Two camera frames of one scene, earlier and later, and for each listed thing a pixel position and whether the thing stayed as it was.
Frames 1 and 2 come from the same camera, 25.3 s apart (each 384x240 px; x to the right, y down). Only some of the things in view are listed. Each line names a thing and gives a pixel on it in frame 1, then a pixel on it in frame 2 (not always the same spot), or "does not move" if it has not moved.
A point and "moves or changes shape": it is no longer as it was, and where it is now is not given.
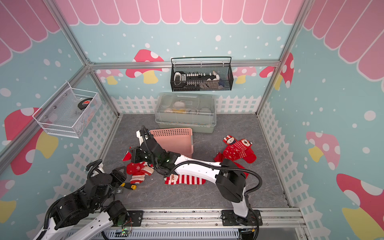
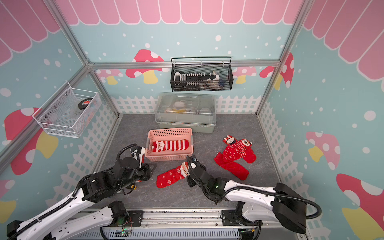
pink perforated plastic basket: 179,140 does not move
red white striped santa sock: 184,179 -> 170,145
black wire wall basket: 201,74 does not move
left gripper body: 118,179 -> 143,174
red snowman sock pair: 235,150 does not move
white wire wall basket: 69,112 does not move
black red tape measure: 83,104 does not move
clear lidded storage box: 186,110 does not move
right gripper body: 140,156 -> 190,182
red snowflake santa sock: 138,171 moves or changes shape
